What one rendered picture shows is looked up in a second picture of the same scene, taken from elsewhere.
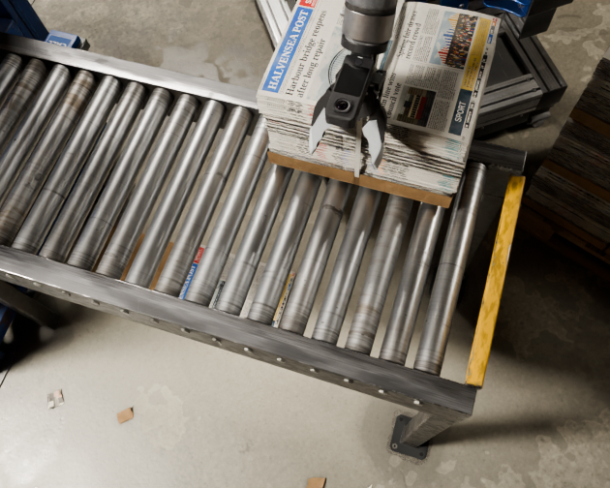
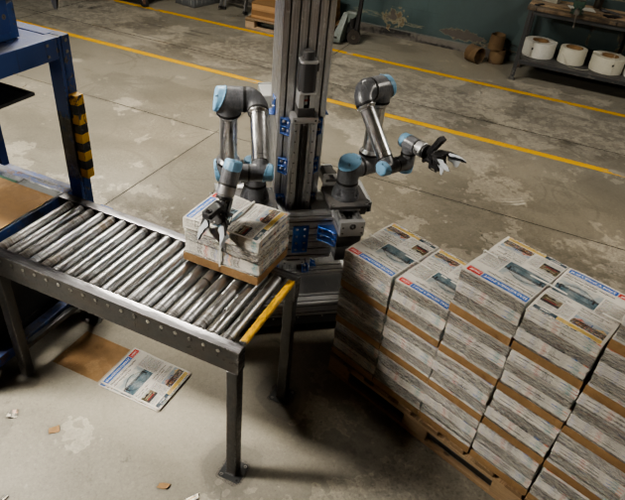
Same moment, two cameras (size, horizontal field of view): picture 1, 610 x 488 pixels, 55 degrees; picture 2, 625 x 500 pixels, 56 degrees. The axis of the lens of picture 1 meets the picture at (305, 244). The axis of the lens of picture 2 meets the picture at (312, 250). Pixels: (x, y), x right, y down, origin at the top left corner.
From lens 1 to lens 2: 1.61 m
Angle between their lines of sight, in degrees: 31
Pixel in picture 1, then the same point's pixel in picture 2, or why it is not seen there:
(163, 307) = (114, 298)
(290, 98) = (195, 219)
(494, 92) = (328, 295)
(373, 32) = (225, 191)
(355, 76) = (216, 205)
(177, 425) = (85, 440)
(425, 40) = (256, 214)
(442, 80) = (257, 225)
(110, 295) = (91, 291)
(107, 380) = (51, 409)
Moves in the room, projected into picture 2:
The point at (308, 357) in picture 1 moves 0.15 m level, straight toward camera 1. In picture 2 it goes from (174, 324) to (172, 352)
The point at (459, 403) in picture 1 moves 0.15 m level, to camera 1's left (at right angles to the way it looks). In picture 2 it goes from (234, 349) to (194, 347)
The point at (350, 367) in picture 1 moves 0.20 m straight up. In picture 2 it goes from (191, 330) to (189, 291)
